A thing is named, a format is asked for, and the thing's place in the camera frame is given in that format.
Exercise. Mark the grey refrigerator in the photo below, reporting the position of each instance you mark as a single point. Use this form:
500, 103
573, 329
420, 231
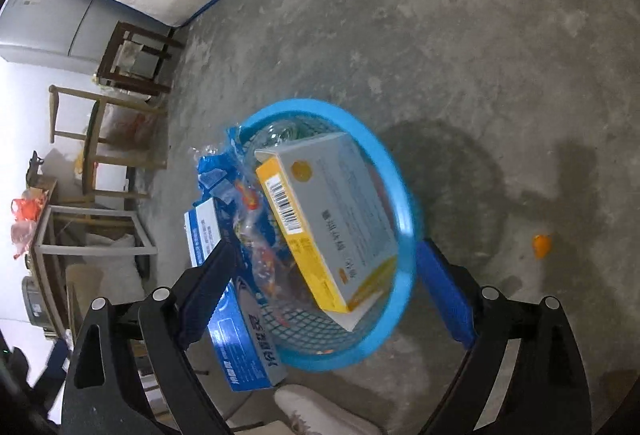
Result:
50, 25

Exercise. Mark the white sack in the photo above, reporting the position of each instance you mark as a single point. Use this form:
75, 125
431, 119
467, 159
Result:
110, 275

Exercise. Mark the clear plastic bag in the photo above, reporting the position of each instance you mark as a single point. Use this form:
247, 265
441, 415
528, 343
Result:
265, 260

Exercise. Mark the yellow and white box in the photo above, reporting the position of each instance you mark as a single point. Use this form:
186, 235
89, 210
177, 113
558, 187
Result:
340, 205

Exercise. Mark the white bucket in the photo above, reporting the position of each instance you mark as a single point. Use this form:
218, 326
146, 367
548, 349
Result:
130, 125

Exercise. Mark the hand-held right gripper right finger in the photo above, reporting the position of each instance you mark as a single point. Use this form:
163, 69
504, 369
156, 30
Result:
445, 295

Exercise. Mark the blue cardboard box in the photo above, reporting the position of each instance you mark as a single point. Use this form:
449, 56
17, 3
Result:
245, 355

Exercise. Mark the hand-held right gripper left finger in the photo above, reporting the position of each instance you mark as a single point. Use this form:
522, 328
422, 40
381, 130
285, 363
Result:
210, 295

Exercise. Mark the dark wooden stool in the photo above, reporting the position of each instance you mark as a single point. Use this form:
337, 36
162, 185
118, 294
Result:
125, 32

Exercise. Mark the small orange peel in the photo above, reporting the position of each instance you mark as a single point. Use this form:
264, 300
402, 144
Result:
542, 246

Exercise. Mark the pink plastic bag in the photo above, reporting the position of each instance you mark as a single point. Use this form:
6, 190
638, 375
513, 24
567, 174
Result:
27, 210

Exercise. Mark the white shoe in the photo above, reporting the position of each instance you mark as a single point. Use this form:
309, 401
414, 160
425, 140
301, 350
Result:
320, 410

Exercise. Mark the blue plastic basket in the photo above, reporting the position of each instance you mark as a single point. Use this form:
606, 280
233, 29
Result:
395, 195

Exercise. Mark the wooden chair with black seat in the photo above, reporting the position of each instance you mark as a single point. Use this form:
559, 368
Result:
92, 135

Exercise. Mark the grey rice cooker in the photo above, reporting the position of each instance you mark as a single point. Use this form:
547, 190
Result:
35, 302

